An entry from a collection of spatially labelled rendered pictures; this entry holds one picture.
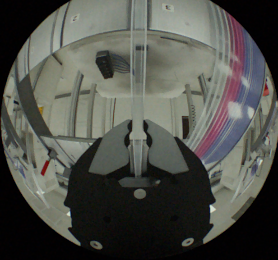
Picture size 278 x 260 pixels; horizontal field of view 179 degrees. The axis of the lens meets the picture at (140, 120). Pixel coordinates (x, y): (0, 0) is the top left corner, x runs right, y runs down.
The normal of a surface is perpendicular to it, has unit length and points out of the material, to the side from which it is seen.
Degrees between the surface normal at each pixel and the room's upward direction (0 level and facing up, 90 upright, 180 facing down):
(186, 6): 43
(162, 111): 90
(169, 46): 0
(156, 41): 0
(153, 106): 90
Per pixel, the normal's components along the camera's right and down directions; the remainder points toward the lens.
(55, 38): 0.03, 0.64
